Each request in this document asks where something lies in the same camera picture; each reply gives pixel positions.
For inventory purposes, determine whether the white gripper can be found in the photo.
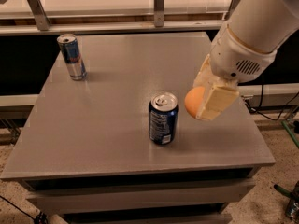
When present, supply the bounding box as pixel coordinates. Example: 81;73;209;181
193;21;278;120

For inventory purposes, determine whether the left metal bracket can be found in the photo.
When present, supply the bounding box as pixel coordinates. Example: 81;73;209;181
27;0;50;31

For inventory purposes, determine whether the black floor cable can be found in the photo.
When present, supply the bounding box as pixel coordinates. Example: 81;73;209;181
0;195;49;224

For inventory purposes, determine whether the dark object on floor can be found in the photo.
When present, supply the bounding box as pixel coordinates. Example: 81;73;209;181
274;181;299;224

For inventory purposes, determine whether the red bull can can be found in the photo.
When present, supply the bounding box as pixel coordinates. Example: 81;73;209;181
57;34;87;80

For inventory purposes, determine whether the orange fruit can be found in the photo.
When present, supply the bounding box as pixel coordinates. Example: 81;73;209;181
184;86;205;118

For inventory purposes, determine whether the blue pepsi can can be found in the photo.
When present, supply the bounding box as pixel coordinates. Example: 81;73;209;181
149;91;179;145

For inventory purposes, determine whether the middle metal bracket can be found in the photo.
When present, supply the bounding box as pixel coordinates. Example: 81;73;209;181
154;0;164;28

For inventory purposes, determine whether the grey drawer cabinet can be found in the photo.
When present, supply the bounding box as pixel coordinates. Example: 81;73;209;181
2;32;275;224

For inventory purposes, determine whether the green pole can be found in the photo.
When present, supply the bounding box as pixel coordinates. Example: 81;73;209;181
281;120;299;149

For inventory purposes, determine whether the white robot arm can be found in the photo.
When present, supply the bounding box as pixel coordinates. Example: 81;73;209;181
188;0;299;120

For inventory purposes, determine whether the black power cable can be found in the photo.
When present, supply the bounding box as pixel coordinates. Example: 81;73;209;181
244;75;299;121

